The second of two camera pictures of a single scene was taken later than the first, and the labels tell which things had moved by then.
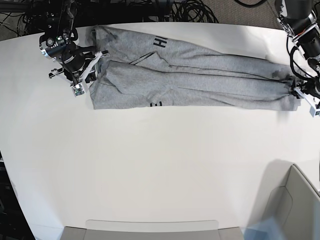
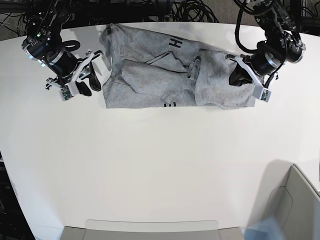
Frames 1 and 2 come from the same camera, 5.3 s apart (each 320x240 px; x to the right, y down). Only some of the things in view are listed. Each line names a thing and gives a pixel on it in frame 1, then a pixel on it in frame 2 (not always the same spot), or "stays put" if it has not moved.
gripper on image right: (311, 86) → (261, 63)
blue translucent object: (268, 229) stays put
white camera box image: (314, 111) → (261, 93)
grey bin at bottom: (152, 230) stays put
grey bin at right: (287, 195) stays put
